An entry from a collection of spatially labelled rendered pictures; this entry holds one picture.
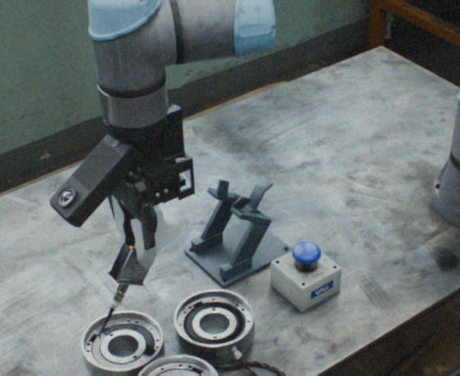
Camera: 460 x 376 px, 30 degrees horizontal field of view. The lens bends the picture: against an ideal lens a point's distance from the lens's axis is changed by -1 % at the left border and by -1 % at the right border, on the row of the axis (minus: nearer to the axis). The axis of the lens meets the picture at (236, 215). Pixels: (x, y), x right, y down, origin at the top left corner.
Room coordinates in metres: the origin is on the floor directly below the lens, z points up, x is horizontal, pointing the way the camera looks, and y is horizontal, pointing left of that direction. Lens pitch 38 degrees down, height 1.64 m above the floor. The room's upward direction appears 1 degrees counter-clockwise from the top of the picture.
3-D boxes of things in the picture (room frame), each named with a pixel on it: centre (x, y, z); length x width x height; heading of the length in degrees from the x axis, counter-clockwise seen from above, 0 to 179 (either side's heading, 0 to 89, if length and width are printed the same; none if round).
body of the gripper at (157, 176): (0.83, 0.10, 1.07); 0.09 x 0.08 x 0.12; 126
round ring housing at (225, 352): (0.80, 0.03, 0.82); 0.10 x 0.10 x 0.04
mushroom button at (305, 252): (0.89, -0.10, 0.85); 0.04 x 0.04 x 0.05
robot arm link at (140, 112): (0.83, 0.11, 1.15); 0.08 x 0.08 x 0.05
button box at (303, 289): (0.89, -0.10, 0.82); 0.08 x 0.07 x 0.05; 125
